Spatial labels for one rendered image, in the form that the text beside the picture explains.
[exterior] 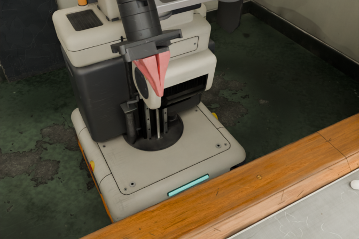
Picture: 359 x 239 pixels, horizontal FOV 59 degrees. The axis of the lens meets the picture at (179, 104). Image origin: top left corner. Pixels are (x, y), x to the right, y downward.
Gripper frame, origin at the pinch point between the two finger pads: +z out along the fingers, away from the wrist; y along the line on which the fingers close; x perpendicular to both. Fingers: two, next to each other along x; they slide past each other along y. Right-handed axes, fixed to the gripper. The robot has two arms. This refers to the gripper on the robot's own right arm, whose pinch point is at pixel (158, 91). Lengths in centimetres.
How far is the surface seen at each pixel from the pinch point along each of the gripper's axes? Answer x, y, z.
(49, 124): 146, -20, 38
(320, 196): -5.7, 27.3, 31.7
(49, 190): 106, -30, 58
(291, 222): -7.0, 17.8, 32.3
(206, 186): 4.2, 6.4, 23.8
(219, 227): -3.1, 4.0, 28.3
